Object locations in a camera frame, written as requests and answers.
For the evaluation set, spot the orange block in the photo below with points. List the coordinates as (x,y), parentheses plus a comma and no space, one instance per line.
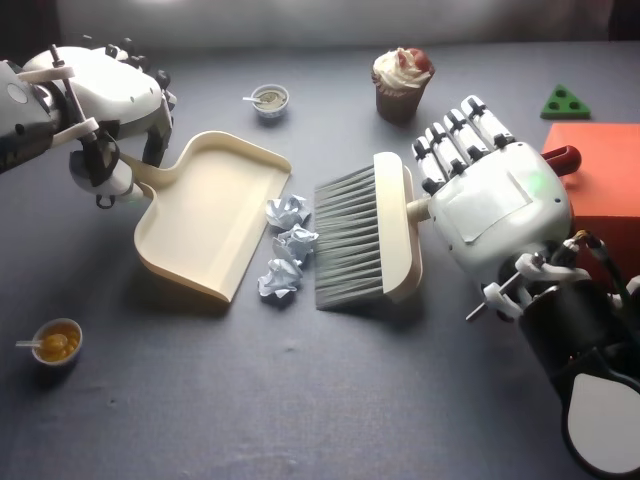
(605,165)

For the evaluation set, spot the toy cupcake with hearts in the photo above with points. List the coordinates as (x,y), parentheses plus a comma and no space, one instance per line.
(400,85)

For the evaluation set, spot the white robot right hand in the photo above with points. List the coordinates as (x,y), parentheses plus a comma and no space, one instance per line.
(500,215)

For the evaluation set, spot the cream plastic dustpan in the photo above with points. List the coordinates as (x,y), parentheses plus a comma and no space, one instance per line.
(210,210)

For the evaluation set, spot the small bowl grey-green filling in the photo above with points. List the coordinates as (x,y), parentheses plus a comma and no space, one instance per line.
(270,102)

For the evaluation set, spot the white backdrop sheet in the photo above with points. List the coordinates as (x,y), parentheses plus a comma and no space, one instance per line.
(300,20)

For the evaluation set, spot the white paper ball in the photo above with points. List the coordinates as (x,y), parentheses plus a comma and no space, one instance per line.
(280,280)
(295,245)
(287,212)

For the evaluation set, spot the grey table cloth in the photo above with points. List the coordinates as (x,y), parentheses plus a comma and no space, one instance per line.
(200,400)

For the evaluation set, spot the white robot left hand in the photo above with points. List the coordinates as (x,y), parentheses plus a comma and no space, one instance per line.
(115,90)

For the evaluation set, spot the green triangle block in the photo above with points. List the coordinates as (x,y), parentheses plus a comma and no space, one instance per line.
(565,106)

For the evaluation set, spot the small bowl yellow filling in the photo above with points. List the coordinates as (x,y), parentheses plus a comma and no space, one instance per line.
(57,342)

